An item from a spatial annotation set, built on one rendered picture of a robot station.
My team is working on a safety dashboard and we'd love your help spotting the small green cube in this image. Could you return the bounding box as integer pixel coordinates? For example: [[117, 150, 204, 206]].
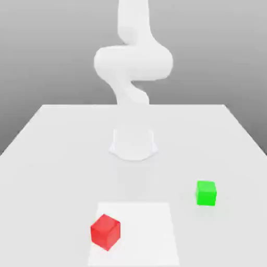
[[195, 180, 217, 207]]

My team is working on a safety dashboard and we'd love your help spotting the small red cube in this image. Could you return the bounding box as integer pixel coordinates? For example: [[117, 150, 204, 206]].
[[90, 213, 122, 252]]

